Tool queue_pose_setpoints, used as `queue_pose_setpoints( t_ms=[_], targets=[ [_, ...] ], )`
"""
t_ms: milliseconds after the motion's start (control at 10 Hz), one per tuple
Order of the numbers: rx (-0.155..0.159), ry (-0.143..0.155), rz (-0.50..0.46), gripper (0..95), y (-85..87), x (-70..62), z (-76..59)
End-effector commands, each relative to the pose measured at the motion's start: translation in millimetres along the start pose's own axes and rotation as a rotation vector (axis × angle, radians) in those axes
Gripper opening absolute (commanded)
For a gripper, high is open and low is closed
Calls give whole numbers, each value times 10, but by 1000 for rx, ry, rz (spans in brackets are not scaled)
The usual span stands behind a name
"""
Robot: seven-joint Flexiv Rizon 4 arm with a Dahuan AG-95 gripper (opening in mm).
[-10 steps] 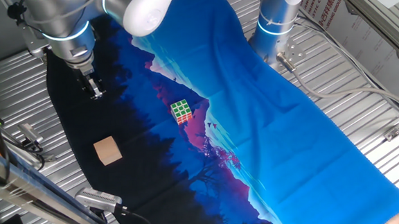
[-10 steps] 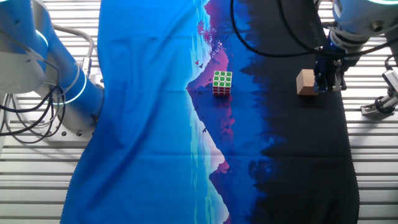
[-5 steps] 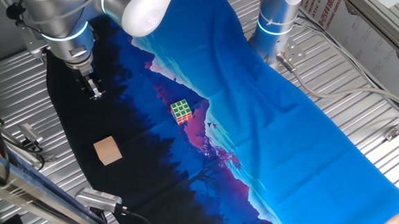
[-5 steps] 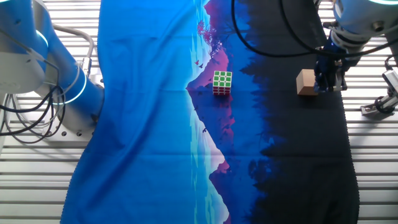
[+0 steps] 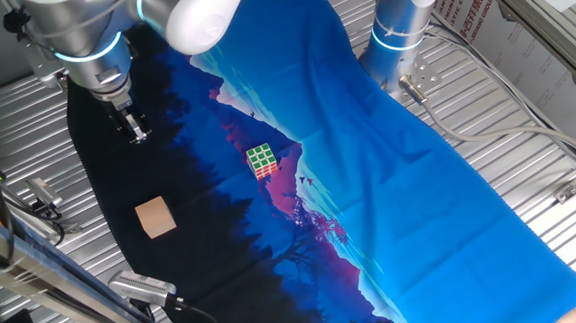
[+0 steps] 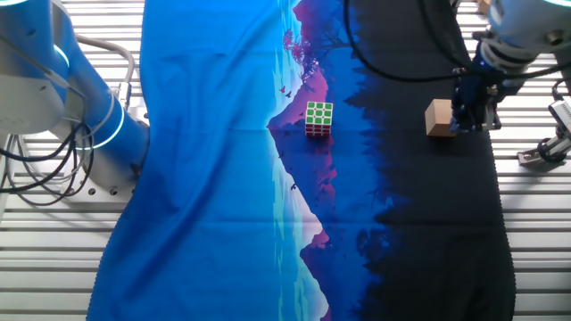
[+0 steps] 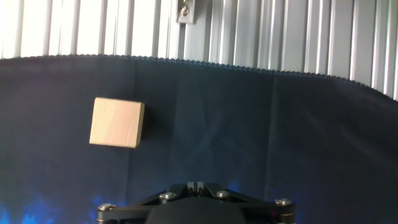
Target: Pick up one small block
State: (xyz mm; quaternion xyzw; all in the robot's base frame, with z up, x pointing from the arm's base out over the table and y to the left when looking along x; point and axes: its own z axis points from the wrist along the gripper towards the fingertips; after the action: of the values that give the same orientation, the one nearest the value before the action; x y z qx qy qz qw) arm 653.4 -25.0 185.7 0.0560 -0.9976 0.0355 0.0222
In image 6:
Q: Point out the blue landscape printed cloth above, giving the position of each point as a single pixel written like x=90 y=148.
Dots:
x=214 y=178

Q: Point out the silver vented depth camera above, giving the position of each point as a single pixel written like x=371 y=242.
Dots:
x=563 y=117

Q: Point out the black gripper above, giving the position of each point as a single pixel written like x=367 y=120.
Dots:
x=473 y=89

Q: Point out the rubik's cube green white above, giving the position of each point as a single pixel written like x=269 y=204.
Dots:
x=319 y=117

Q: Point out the small light wooden block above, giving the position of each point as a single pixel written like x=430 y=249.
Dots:
x=439 y=118

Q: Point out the silver camera mount bracket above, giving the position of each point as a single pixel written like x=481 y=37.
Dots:
x=542 y=153

